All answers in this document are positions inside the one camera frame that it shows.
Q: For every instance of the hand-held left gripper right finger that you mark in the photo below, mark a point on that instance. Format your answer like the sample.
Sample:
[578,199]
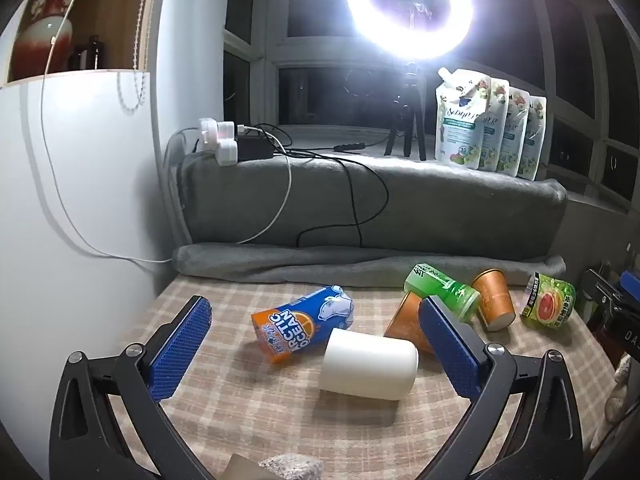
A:
[450,352]

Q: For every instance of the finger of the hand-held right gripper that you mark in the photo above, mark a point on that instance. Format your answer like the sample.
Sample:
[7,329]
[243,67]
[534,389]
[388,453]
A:
[607,287]

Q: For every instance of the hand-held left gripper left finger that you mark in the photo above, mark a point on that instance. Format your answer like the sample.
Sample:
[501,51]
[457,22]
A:
[181,350]

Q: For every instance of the white cup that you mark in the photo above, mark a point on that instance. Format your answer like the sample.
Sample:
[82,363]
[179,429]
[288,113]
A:
[370,365]

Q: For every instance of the orange paper cup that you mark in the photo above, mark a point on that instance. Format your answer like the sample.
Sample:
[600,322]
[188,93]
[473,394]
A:
[492,300]
[407,325]

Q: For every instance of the fuzzy beige cloth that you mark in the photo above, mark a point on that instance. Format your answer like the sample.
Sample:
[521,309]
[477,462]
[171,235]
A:
[622,385]

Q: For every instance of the green can with grapefruit print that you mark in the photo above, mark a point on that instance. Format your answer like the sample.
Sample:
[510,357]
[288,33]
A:
[550,306]

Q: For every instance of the green tea can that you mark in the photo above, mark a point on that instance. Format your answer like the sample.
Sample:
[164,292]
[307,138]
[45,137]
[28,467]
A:
[440,292]

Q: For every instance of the blue orange Ocean can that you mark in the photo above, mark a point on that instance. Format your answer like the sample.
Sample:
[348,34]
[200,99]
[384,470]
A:
[300,327]

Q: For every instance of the brown paper piece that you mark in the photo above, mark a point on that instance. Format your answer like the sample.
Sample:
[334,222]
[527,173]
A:
[242,467]

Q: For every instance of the grey blanket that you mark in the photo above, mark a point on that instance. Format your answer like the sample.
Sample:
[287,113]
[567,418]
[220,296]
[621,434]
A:
[440,210]

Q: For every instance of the white spouted refill pouch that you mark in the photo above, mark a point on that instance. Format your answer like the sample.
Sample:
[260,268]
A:
[515,135]
[496,125]
[534,145]
[462,120]

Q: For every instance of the fuzzy grey cloth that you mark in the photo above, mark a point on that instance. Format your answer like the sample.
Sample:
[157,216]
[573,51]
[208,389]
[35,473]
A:
[292,467]

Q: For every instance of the white shelf cabinet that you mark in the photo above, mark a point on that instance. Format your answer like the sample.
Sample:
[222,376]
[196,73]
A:
[75,210]

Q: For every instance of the white power strip with plugs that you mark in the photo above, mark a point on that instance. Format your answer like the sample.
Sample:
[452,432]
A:
[222,142]

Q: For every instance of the black power adapter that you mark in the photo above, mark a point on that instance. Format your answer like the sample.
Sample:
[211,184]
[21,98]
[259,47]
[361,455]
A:
[255,146]

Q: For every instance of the black tripod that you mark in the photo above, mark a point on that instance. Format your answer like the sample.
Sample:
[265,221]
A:
[411,110]

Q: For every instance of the dark glass bottle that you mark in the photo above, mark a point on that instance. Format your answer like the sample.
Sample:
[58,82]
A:
[90,52]

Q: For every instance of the red and white vase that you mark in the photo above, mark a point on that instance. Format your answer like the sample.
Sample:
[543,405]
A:
[42,40]

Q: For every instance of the window frame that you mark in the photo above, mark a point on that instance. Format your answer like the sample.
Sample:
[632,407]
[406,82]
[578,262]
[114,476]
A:
[267,60]

